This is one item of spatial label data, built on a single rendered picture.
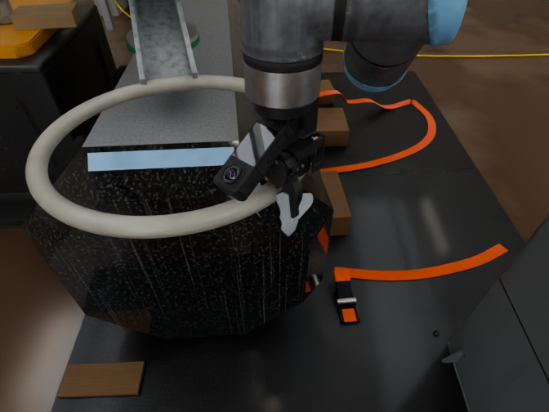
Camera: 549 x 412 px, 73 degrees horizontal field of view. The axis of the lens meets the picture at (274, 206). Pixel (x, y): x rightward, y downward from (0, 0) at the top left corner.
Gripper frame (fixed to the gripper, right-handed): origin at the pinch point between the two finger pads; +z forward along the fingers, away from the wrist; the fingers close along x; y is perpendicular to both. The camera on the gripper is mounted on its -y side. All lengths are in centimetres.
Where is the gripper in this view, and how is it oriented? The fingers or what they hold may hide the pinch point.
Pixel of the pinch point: (271, 222)
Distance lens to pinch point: 57.5
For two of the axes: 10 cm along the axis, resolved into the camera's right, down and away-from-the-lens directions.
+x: -7.1, -4.6, 5.3
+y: 7.0, -4.8, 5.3
